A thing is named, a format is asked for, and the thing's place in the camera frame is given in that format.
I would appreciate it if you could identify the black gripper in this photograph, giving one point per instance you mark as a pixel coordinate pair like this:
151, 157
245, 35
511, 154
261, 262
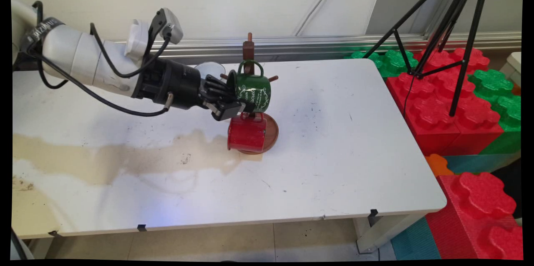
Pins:
175, 84

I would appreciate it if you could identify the green enamel mug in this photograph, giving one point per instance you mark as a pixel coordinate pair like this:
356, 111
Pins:
254, 93

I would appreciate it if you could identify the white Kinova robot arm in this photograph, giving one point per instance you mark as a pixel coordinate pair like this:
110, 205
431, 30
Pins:
79, 55

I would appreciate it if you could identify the white enamel mug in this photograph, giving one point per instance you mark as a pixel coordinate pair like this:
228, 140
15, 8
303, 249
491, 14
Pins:
208, 68

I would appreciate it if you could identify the red enamel mug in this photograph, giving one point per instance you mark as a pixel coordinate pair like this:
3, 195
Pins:
247, 134

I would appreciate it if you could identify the brown wooden mug tree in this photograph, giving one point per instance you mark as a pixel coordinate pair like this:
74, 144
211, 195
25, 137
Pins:
249, 51

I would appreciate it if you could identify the black table edge clip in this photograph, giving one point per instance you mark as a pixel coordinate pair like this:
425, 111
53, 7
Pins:
142, 227
54, 233
372, 216

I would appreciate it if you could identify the green studded block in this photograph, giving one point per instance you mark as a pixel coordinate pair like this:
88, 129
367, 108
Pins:
505, 103
394, 62

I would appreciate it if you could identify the white table leg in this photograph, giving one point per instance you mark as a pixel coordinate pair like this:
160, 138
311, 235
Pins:
384, 232

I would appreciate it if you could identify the large red studded block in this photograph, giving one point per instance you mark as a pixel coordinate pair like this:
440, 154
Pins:
479, 203
434, 116

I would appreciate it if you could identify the orange foam block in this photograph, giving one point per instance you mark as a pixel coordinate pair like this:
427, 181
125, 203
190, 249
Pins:
438, 165

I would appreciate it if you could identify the teal foam block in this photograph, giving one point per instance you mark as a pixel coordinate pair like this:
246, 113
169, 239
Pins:
415, 241
475, 162

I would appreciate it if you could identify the black tripod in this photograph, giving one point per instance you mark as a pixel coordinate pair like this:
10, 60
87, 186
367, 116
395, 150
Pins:
461, 78

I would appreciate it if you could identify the white box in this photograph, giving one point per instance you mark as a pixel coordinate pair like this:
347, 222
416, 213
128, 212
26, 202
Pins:
514, 66

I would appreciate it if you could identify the metal wall rail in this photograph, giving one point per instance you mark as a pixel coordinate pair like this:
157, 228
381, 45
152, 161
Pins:
292, 47

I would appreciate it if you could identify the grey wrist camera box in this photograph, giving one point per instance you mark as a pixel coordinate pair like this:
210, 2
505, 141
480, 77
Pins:
172, 24

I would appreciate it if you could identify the white vented camera mount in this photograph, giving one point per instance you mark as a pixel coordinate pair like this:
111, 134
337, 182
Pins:
137, 41

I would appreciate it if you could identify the white wall conduit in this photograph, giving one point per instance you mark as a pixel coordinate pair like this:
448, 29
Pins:
317, 5

